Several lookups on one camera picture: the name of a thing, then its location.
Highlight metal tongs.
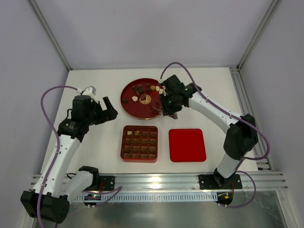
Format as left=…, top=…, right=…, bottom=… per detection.
left=149, top=105, right=178, bottom=120

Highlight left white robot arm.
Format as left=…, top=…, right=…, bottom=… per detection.
left=20, top=95, right=118, bottom=226

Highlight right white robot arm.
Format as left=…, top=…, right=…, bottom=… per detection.
left=160, top=75, right=258, bottom=188

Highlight red chocolate box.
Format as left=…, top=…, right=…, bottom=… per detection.
left=120, top=125, right=158, bottom=163

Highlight round red plate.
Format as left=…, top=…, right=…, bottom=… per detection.
left=120, top=78, right=164, bottom=120

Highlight red box lid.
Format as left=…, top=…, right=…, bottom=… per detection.
left=169, top=129, right=207, bottom=162

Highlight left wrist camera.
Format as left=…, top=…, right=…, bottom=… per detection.
left=78, top=86, right=97, bottom=102

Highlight left black mount plate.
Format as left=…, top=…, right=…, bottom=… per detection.
left=98, top=175, right=115, bottom=192

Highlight black mount plate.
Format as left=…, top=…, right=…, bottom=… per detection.
left=98, top=175, right=115, bottom=192
left=198, top=174, right=219, bottom=190

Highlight right black mount plate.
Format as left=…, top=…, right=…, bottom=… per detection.
left=198, top=174, right=219, bottom=190

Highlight aluminium rail frame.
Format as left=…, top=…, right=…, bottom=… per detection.
left=29, top=172, right=289, bottom=204

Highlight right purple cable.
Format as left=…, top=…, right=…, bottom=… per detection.
left=159, top=62, right=271, bottom=209

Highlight purple cable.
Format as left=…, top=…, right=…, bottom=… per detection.
left=37, top=85, right=81, bottom=228
left=159, top=62, right=271, bottom=209

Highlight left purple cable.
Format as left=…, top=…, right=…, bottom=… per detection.
left=37, top=85, right=81, bottom=228

